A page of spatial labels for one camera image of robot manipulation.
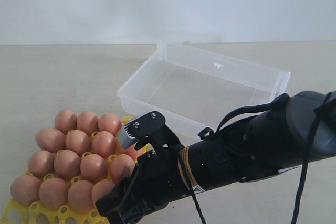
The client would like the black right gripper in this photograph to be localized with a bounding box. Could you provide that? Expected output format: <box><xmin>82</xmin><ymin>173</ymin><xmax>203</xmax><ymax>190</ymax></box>
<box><xmin>95</xmin><ymin>146</ymin><xmax>194</xmax><ymax>223</ymax></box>

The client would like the brown egg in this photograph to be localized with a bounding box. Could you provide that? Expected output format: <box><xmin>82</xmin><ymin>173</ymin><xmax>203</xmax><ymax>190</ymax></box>
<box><xmin>35</xmin><ymin>127</ymin><xmax>66</xmax><ymax>153</ymax></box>
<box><xmin>91</xmin><ymin>179</ymin><xmax>115</xmax><ymax>204</ymax></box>
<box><xmin>68</xmin><ymin>180</ymin><xmax>94</xmax><ymax>214</ymax></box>
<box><xmin>98</xmin><ymin>113</ymin><xmax>122</xmax><ymax>136</ymax></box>
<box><xmin>54</xmin><ymin>150</ymin><xmax>81</xmax><ymax>181</ymax></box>
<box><xmin>109</xmin><ymin>154</ymin><xmax>135</xmax><ymax>184</ymax></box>
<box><xmin>27</xmin><ymin>150</ymin><xmax>55</xmax><ymax>178</ymax></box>
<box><xmin>77</xmin><ymin>111</ymin><xmax>99</xmax><ymax>135</ymax></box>
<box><xmin>65</xmin><ymin>130</ymin><xmax>91</xmax><ymax>156</ymax></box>
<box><xmin>80</xmin><ymin>154</ymin><xmax>108</xmax><ymax>184</ymax></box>
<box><xmin>92</xmin><ymin>131</ymin><xmax>117</xmax><ymax>159</ymax></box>
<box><xmin>54</xmin><ymin>109</ymin><xmax>77</xmax><ymax>134</ymax></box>
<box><xmin>119</xmin><ymin>144</ymin><xmax>142</xmax><ymax>160</ymax></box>
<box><xmin>10</xmin><ymin>174</ymin><xmax>41</xmax><ymax>206</ymax></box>

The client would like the brown egg top back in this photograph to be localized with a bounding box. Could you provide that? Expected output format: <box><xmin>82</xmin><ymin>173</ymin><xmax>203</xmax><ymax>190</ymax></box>
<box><xmin>109</xmin><ymin>154</ymin><xmax>135</xmax><ymax>184</ymax></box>

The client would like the brown egg corner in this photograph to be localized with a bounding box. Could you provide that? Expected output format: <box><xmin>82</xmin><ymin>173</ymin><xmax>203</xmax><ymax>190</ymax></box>
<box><xmin>39</xmin><ymin>177</ymin><xmax>69</xmax><ymax>210</ymax></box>

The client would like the yellow plastic egg tray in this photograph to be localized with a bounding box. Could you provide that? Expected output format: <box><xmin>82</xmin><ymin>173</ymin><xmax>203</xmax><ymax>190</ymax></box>
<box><xmin>0</xmin><ymin>115</ymin><xmax>148</xmax><ymax>224</ymax></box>

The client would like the clear plastic container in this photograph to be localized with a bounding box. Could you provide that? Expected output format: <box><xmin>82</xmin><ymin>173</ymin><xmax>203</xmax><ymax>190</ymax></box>
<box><xmin>117</xmin><ymin>44</ymin><xmax>290</xmax><ymax>141</ymax></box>

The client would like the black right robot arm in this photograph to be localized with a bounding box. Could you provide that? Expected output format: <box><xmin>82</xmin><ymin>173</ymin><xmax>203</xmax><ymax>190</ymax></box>
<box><xmin>96</xmin><ymin>91</ymin><xmax>335</xmax><ymax>223</ymax></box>

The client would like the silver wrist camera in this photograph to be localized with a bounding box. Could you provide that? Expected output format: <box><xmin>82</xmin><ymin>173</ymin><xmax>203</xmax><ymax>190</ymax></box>
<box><xmin>116</xmin><ymin>110</ymin><xmax>182</xmax><ymax>151</ymax></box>

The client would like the black cable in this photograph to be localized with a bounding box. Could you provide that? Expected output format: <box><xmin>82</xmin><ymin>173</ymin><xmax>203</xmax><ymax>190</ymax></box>
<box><xmin>149</xmin><ymin>90</ymin><xmax>336</xmax><ymax>224</ymax></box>

